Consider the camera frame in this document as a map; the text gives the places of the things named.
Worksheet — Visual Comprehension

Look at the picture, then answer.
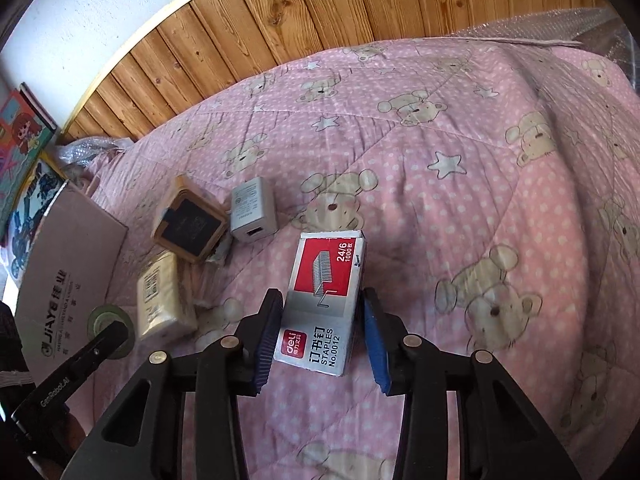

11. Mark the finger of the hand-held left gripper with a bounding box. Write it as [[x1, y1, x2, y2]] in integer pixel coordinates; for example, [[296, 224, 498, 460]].
[[65, 322, 132, 377]]

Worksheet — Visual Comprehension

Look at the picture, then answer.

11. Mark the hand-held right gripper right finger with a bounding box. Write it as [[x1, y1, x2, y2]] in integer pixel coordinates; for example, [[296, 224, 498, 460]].
[[362, 287, 583, 480]]

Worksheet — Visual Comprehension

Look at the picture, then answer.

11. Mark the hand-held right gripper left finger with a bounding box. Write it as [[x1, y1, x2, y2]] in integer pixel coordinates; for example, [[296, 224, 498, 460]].
[[60, 287, 285, 480]]

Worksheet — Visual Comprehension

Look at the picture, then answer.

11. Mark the green tape roll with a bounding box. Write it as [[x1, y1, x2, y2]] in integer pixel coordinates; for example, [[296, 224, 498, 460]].
[[86, 304, 136, 361]]

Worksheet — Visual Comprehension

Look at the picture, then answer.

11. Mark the red and grey staple box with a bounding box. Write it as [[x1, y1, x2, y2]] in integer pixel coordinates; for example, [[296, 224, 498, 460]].
[[273, 230, 369, 379]]

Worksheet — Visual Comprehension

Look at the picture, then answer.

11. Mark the cardboard box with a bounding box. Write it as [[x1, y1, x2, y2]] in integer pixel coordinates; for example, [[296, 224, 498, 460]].
[[14, 180, 130, 377]]

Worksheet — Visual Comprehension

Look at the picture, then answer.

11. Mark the beige tissue packet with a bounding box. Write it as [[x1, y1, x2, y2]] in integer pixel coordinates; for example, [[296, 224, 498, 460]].
[[136, 251, 199, 344]]

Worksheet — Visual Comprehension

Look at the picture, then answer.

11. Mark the white charger plug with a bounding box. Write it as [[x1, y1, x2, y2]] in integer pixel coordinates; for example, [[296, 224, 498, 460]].
[[229, 176, 279, 245]]

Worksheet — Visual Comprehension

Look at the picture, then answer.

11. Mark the gold square box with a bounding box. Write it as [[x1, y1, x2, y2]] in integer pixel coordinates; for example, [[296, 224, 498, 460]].
[[151, 175, 232, 265]]

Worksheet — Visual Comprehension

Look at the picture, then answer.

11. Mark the blue printed poster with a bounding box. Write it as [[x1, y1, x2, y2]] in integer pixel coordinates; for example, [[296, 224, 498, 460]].
[[0, 157, 67, 281]]

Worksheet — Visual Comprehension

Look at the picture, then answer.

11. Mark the pink bear printed blanket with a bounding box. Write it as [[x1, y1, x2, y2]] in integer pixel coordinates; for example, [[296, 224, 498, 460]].
[[70, 37, 640, 480]]

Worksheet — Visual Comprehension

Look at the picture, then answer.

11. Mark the crumpled bubble wrap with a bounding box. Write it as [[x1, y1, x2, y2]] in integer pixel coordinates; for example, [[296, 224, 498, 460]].
[[52, 136, 134, 172]]

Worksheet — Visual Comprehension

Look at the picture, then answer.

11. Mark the cartoon picture book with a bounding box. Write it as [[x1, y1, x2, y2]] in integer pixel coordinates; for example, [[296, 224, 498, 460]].
[[0, 82, 62, 196]]

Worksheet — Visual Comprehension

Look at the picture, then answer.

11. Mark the clear bubble wrap sheet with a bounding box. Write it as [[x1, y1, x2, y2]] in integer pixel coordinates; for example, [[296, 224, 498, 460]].
[[450, 7, 640, 82]]

